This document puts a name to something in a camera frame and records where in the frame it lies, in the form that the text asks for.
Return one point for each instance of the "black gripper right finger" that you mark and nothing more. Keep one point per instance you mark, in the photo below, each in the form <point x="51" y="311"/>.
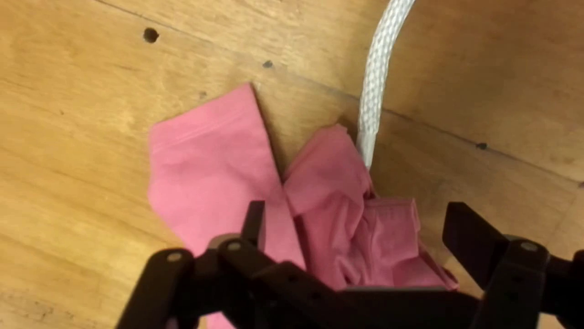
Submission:
<point x="518" y="277"/>

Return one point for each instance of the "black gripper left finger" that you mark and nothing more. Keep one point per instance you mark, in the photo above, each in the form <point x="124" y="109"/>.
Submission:
<point x="235" y="279"/>

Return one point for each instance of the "pink cloth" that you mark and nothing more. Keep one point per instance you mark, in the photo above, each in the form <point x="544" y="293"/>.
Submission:
<point x="323" y="215"/>

